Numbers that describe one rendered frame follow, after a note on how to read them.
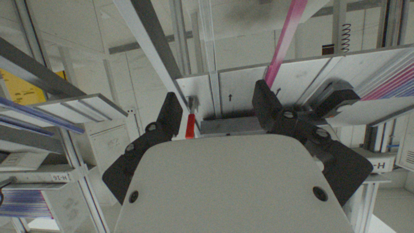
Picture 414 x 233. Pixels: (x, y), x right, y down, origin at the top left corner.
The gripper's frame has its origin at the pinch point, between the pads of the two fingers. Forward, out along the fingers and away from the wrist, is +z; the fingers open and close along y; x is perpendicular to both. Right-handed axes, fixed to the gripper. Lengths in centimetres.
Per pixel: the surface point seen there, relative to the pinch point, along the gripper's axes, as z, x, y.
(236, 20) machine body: 71, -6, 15
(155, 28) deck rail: 12.4, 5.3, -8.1
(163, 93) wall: 149, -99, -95
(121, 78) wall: 170, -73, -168
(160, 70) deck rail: 9.8, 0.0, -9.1
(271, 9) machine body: 69, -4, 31
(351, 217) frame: -11, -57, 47
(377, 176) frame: 0, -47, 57
